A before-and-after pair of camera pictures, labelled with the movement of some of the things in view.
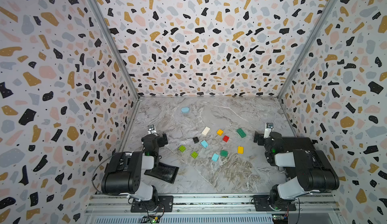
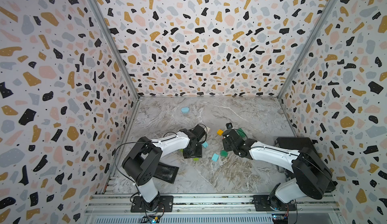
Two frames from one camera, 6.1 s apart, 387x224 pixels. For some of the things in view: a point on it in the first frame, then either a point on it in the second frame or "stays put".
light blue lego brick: [215, 157] stays put
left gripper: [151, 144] to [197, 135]
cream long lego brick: [206, 131] stays put
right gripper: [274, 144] to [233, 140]
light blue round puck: [185, 110] stays put
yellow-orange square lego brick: [220, 132] stays put
